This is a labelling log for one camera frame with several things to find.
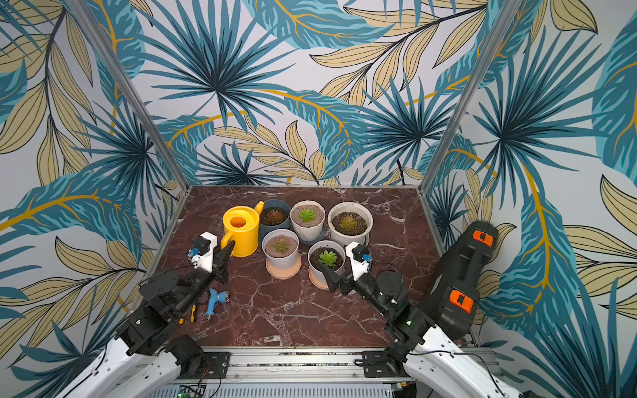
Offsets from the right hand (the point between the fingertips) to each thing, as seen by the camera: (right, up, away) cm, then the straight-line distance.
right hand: (335, 255), depth 69 cm
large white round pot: (+7, +8, +24) cm, 27 cm away
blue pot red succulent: (-21, +11, +27) cm, 36 cm away
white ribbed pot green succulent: (-9, +10, +26) cm, 29 cm away
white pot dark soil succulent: (-1, -2, +17) cm, 17 cm away
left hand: (-28, +3, -2) cm, 29 cm away
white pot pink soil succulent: (-18, -1, +19) cm, 26 cm away
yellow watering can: (-24, +8, -5) cm, 26 cm away
